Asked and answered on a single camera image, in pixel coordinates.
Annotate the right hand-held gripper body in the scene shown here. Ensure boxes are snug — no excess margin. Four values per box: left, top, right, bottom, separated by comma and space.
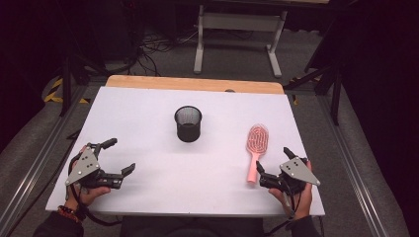
259, 156, 321, 197

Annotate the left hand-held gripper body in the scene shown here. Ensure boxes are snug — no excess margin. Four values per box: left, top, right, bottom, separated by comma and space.
64, 142, 125, 191

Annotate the pink hairbrush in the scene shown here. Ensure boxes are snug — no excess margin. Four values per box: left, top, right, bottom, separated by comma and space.
246, 123, 270, 185

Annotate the black mesh pen holder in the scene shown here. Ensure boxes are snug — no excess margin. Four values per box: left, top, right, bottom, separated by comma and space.
174, 105, 203, 143

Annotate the person's right hand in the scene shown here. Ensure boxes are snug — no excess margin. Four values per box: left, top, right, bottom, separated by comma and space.
268, 160, 313, 221

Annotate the person's left hand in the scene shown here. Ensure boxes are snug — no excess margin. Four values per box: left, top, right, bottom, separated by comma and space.
64, 147, 112, 211

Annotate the white table mat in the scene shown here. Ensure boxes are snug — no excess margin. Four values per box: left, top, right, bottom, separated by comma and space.
44, 86, 326, 218

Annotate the black metal stand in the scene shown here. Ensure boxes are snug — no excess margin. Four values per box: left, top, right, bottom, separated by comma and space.
52, 0, 110, 119
284, 13, 344, 126

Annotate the person's dark lap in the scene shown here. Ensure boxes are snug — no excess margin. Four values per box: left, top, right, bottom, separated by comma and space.
119, 215, 265, 237

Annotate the wooden table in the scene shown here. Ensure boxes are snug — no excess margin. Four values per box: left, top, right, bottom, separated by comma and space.
105, 74, 286, 96

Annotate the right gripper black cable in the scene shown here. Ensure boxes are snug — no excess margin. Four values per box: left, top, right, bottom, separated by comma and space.
263, 184, 325, 237

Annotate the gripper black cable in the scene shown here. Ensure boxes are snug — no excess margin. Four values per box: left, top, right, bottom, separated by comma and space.
263, 184, 325, 237
64, 152, 124, 227

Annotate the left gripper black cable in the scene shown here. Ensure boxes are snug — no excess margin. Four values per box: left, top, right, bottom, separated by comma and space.
64, 152, 124, 227

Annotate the red bead bracelet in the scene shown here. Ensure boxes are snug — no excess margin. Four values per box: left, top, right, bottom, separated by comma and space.
56, 204, 82, 223

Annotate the bundle of floor cables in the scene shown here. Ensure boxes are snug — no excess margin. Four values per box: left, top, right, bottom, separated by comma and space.
108, 28, 255, 78

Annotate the white metal table frame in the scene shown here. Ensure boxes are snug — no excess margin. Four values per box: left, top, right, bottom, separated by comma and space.
193, 4, 289, 79

